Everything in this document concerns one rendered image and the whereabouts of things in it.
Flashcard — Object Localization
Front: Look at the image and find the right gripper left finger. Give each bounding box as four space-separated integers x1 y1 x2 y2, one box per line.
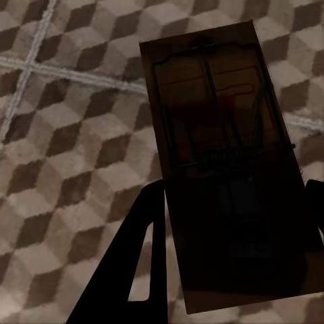
66 180 168 324

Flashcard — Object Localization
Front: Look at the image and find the mousetrap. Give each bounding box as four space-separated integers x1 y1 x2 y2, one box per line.
139 20 324 315

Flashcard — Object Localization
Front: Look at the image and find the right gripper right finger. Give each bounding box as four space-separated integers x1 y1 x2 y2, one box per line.
306 179 324 234

